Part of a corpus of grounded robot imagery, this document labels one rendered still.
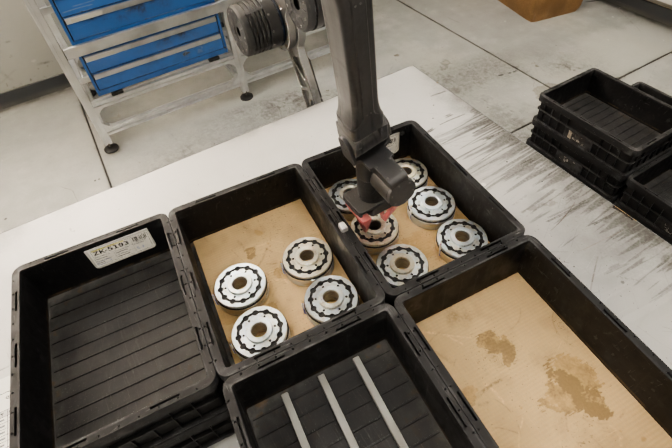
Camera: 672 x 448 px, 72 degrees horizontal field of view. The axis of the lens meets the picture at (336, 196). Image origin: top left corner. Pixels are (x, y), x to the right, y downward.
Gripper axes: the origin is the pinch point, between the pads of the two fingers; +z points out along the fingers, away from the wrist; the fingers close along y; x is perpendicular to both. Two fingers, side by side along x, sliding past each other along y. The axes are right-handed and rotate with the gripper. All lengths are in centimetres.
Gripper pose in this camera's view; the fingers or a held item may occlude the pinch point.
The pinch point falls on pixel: (373, 222)
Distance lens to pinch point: 98.4
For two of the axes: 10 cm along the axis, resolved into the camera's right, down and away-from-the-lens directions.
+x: -5.2, -5.8, 6.2
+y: 8.5, -4.3, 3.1
